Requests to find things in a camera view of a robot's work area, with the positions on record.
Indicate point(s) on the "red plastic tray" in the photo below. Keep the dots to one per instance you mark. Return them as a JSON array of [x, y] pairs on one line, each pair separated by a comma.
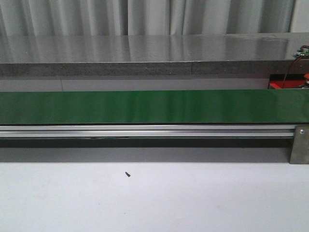
[[291, 81]]

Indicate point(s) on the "metal conveyor support bracket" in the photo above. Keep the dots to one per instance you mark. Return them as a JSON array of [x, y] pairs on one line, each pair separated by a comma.
[[300, 149]]

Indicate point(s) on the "aluminium conveyor side rail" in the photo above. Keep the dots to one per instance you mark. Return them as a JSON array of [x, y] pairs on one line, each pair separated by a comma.
[[94, 131]]

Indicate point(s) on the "green conveyor belt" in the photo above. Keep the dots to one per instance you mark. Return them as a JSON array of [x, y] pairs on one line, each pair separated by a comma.
[[156, 107]]

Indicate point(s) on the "grey white curtain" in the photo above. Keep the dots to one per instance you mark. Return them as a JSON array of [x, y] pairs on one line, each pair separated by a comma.
[[143, 17]]

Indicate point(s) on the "small green circuit board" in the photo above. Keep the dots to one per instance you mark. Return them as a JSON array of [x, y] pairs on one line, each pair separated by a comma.
[[303, 52]]

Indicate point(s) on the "grey stone counter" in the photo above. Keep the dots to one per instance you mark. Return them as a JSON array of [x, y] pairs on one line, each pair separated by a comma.
[[134, 55]]

